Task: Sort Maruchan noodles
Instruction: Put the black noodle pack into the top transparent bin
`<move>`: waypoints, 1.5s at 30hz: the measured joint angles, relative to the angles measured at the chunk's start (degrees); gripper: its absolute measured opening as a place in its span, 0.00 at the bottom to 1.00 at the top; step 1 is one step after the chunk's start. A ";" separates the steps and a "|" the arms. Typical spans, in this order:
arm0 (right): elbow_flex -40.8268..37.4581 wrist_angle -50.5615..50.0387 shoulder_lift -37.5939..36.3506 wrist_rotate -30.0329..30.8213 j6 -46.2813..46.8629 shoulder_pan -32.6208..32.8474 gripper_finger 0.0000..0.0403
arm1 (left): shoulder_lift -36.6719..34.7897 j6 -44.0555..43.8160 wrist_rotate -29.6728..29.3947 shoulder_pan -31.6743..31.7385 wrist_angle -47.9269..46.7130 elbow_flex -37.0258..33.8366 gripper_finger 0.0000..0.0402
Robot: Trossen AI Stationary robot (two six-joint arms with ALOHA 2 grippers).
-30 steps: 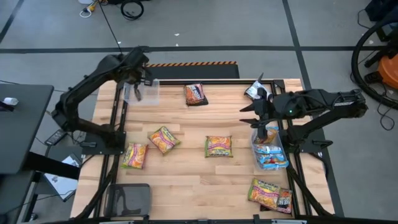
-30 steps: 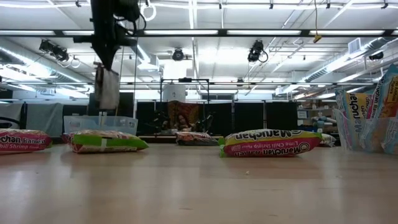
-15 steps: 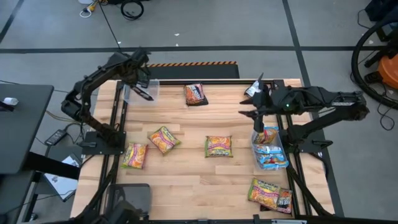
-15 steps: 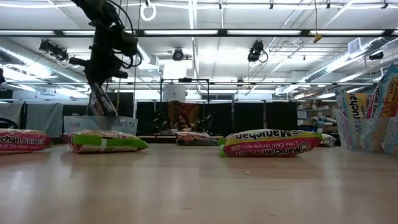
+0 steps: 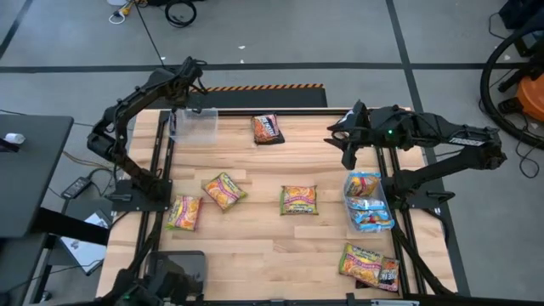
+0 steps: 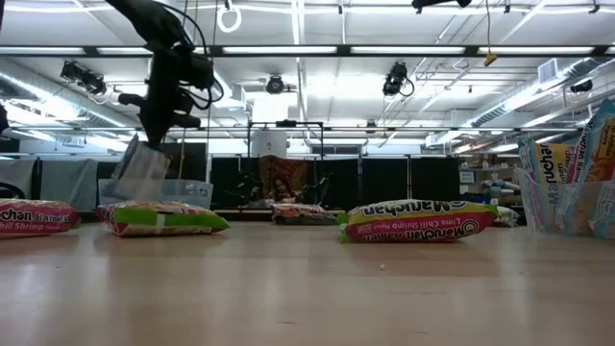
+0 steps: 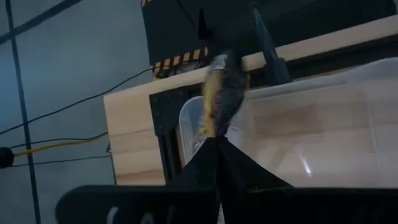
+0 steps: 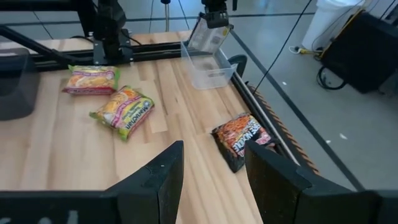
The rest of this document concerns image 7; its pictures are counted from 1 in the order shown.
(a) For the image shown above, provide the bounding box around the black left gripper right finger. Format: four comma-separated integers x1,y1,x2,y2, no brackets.
217,136,295,205

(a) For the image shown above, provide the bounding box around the long black floor cable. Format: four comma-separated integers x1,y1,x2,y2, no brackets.
0,67,154,136

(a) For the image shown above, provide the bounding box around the lime chili shrimp ramen packet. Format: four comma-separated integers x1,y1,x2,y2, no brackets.
200,49,250,140

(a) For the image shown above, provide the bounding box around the black mat with hazard stripes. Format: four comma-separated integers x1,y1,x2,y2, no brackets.
140,0,398,76

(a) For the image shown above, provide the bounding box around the black round knob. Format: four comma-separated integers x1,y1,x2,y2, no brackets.
0,146,15,170

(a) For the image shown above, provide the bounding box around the clear plastic bin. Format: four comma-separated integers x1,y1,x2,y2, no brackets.
177,57,398,190

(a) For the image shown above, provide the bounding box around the yellow floor cable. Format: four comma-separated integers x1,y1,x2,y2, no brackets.
14,131,109,157

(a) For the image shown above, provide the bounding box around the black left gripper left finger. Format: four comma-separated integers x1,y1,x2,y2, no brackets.
167,136,220,188

